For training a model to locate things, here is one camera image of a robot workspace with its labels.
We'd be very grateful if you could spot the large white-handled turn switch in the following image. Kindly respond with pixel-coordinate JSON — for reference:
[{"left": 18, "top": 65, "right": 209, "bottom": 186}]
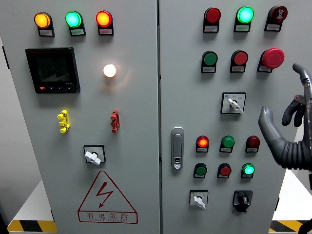
[{"left": 220, "top": 92, "right": 247, "bottom": 115}]

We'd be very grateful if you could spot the small dark red lamp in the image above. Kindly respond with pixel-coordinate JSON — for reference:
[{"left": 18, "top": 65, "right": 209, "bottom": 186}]
[{"left": 246, "top": 135, "right": 261, "bottom": 149}]

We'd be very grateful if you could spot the small lit green lamp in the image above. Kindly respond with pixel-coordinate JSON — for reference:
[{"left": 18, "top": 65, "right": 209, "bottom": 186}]
[{"left": 241, "top": 163, "right": 255, "bottom": 176}]

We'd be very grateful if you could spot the small raised green lamp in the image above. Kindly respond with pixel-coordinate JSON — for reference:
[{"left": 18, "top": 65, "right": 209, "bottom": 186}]
[{"left": 221, "top": 136, "right": 235, "bottom": 149}]

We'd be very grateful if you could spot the small red push button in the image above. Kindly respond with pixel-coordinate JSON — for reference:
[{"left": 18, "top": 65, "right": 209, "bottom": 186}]
[{"left": 217, "top": 163, "right": 232, "bottom": 176}]

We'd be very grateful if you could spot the black yellow striped tape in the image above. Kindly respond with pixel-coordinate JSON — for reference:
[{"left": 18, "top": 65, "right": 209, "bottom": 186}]
[
  {"left": 269, "top": 220, "right": 305, "bottom": 234},
  {"left": 7, "top": 220, "right": 58, "bottom": 234}
]

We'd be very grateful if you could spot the small lit red lamp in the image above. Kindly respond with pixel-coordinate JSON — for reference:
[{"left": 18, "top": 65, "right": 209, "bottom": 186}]
[{"left": 196, "top": 135, "right": 210, "bottom": 148}]

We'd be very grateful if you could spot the small green push button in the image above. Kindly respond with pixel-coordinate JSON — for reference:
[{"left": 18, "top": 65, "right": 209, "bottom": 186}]
[{"left": 194, "top": 162, "right": 208, "bottom": 176}]

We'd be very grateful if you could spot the large red stop button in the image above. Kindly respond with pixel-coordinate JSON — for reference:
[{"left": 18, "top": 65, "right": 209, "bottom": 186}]
[{"left": 260, "top": 47, "right": 285, "bottom": 69}]

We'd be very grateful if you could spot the large red push button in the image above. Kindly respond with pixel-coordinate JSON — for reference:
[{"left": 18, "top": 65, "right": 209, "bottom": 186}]
[{"left": 231, "top": 50, "right": 249, "bottom": 66}]

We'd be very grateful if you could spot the silver door lock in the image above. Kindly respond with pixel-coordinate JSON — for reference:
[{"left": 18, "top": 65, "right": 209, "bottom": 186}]
[{"left": 171, "top": 127, "right": 185, "bottom": 170}]

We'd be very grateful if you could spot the pale grey door with lock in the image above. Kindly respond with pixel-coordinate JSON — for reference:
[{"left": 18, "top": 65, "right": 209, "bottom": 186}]
[{"left": 158, "top": 0, "right": 312, "bottom": 234}]

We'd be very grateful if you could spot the large green push button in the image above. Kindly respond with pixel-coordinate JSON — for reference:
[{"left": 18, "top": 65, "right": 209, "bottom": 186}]
[{"left": 201, "top": 50, "right": 218, "bottom": 66}]

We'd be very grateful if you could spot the dark red buzzer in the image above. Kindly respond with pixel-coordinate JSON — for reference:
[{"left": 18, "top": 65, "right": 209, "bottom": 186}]
[{"left": 268, "top": 5, "right": 288, "bottom": 24}]

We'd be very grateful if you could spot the large lit green lamp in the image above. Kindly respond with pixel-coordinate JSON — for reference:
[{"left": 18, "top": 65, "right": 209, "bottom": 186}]
[{"left": 236, "top": 6, "right": 255, "bottom": 24}]

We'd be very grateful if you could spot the large unlit red lamp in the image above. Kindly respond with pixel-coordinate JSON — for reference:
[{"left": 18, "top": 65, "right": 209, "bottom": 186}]
[{"left": 203, "top": 7, "right": 222, "bottom": 24}]

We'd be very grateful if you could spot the pale grey door with display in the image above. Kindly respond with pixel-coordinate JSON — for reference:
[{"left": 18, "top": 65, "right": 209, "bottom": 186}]
[{"left": 0, "top": 0, "right": 160, "bottom": 234}]

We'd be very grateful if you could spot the red warning triangle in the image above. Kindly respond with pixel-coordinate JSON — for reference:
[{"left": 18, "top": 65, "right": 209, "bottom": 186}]
[{"left": 77, "top": 170, "right": 138, "bottom": 224}]

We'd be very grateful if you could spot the lit white lamp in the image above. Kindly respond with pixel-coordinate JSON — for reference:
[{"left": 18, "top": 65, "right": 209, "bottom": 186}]
[{"left": 103, "top": 63, "right": 117, "bottom": 78}]

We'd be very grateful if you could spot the lit red-orange round lamp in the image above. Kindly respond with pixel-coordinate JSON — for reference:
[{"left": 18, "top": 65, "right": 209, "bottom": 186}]
[{"left": 95, "top": 10, "right": 114, "bottom": 28}]

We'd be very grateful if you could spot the black display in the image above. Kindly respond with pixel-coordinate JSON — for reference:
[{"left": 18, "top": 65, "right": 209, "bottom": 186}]
[{"left": 25, "top": 47, "right": 81, "bottom": 94}]

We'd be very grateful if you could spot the lit green round lamp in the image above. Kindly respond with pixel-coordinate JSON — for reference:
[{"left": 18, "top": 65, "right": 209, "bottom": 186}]
[{"left": 65, "top": 11, "right": 83, "bottom": 29}]

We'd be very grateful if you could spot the lit yellow round lamp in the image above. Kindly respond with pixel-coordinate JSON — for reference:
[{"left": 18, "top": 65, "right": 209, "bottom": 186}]
[{"left": 34, "top": 11, "right": 53, "bottom": 30}]

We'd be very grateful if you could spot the black-handled turn switch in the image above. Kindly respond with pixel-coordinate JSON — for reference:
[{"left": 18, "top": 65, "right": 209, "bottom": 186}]
[{"left": 232, "top": 190, "right": 254, "bottom": 213}]

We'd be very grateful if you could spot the small white-handled turn switch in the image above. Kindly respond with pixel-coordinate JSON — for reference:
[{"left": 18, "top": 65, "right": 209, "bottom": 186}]
[{"left": 189, "top": 190, "right": 209, "bottom": 210}]

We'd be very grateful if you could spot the small red handle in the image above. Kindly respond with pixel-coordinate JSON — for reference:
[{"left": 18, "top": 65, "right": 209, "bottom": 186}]
[{"left": 110, "top": 109, "right": 120, "bottom": 134}]

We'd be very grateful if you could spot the white-handled turn switch unlabelled plate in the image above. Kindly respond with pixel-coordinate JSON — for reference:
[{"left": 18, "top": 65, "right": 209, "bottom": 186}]
[{"left": 83, "top": 144, "right": 106, "bottom": 166}]

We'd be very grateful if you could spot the small yellow handle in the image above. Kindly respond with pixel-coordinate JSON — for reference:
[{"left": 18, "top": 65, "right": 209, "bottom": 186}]
[{"left": 57, "top": 109, "right": 71, "bottom": 134}]

